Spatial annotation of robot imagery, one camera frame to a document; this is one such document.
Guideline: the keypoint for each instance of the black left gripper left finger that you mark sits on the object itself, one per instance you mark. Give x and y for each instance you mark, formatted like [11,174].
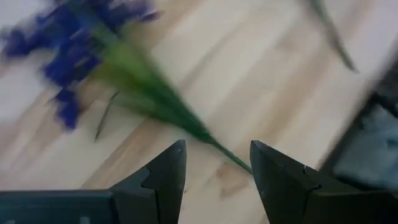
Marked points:
[164,186]

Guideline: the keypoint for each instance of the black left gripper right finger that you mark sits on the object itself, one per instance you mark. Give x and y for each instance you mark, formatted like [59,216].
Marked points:
[280,186]

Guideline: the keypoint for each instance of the purple artificial flower bunch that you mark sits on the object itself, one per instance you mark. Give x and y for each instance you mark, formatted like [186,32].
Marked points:
[140,87]

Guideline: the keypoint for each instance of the blue artificial flower sprig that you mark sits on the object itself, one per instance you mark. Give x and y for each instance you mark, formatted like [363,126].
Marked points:
[332,34]

